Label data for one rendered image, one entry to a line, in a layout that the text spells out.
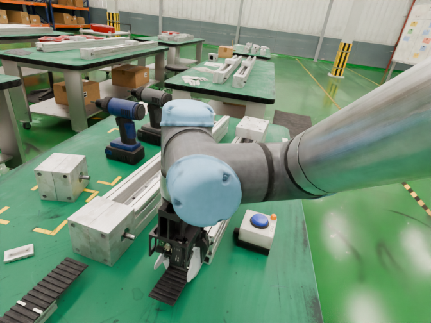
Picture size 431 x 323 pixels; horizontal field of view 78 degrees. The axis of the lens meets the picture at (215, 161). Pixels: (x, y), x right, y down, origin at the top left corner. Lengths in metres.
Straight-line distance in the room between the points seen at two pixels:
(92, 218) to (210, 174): 0.40
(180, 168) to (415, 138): 0.20
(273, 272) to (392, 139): 0.50
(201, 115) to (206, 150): 0.08
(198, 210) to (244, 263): 0.40
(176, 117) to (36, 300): 0.40
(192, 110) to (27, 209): 0.60
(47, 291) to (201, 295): 0.28
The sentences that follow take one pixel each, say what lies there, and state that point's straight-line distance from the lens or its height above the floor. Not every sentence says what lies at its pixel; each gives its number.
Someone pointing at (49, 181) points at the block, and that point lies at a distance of 0.82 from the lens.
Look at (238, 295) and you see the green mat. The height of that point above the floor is 0.78.
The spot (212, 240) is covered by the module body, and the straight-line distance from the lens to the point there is 0.58.
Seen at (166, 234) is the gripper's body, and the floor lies 0.94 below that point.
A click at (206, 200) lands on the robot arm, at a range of 0.27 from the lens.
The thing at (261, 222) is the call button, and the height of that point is 0.85.
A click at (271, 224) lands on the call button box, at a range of 0.68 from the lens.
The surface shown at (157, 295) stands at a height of 0.81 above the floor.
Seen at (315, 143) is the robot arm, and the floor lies 1.17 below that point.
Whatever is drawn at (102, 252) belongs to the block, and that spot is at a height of 0.82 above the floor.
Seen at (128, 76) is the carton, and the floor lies 0.38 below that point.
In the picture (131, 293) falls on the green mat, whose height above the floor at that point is 0.78.
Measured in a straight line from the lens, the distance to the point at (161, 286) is 0.57.
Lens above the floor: 1.26
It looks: 28 degrees down
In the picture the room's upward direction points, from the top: 7 degrees clockwise
